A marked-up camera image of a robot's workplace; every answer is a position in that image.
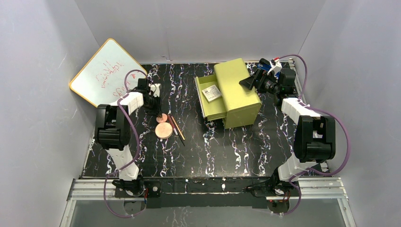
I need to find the small round pink compact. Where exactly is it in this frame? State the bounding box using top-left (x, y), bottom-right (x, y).
top-left (156, 113), bottom-right (168, 123)

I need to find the large round pink compact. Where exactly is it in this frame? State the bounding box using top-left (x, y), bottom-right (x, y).
top-left (155, 122), bottom-right (173, 139)

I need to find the green drawer cabinet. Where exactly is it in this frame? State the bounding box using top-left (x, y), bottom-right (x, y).
top-left (195, 58), bottom-right (262, 129)

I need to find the white square makeup box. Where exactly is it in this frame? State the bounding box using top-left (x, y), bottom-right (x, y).
top-left (202, 85), bottom-right (222, 103)

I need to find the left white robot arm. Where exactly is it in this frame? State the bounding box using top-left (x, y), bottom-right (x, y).
top-left (94, 79), bottom-right (161, 193)

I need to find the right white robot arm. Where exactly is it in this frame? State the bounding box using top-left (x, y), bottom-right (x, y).
top-left (239, 68), bottom-right (336, 195)

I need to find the red and black makeup pen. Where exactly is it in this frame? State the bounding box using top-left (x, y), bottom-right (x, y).
top-left (167, 114), bottom-right (185, 146)

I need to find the gold makeup pencil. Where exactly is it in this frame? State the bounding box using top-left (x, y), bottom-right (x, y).
top-left (171, 116), bottom-right (185, 141)

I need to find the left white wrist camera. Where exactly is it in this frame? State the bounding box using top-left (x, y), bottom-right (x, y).
top-left (150, 83), bottom-right (161, 97)

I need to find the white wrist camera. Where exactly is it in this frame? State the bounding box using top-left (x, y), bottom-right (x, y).
top-left (150, 83), bottom-right (161, 97)
top-left (267, 57), bottom-right (282, 76)

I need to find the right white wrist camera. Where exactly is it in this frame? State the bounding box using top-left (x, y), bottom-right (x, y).
top-left (267, 57), bottom-right (282, 76)

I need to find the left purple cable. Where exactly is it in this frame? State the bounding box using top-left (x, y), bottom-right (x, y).
top-left (103, 69), bottom-right (148, 218)

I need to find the purple cable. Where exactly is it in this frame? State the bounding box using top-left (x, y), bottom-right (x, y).
top-left (103, 69), bottom-right (148, 218)
top-left (282, 53), bottom-right (351, 217)

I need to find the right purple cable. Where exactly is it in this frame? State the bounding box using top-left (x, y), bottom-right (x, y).
top-left (282, 53), bottom-right (351, 217)

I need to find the whiteboard with yellow frame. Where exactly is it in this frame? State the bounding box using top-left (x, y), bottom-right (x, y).
top-left (69, 38), bottom-right (148, 107)

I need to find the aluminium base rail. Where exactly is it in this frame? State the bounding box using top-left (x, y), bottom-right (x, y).
top-left (61, 177), bottom-right (356, 227)

